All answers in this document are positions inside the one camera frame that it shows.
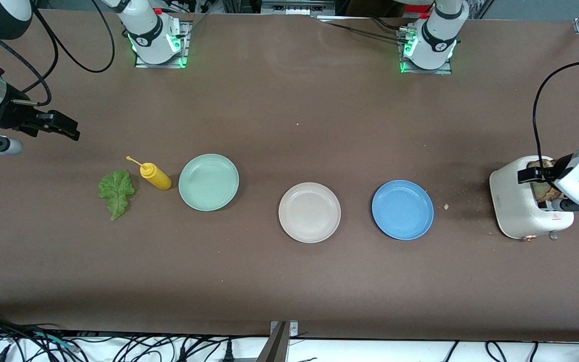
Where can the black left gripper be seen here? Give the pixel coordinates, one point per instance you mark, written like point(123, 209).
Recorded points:
point(563, 163)

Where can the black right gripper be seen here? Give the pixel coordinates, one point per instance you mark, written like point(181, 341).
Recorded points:
point(14, 115)

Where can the light brown bread slice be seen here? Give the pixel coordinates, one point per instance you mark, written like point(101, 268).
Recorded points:
point(540, 192)

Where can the yellow squeeze bottle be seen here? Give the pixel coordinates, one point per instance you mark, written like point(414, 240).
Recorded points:
point(156, 178)

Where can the blue plate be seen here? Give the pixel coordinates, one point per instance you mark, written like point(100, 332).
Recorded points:
point(402, 209)

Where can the mint green plate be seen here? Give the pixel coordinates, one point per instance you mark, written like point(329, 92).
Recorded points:
point(209, 182)

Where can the beige plate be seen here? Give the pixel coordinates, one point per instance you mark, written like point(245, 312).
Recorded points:
point(309, 212)

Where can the white toaster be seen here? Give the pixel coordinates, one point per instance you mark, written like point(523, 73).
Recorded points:
point(513, 206)

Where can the green lettuce leaf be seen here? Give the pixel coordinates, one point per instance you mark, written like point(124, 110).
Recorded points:
point(116, 193)

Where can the red box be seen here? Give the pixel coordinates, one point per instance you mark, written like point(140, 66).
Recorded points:
point(417, 4)

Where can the black power plug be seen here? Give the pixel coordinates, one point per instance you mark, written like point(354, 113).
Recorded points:
point(228, 354)

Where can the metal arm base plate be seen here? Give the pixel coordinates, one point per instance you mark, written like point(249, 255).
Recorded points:
point(445, 69)
point(187, 45)

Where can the metal mount beam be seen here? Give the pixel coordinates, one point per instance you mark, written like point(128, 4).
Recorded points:
point(274, 347)

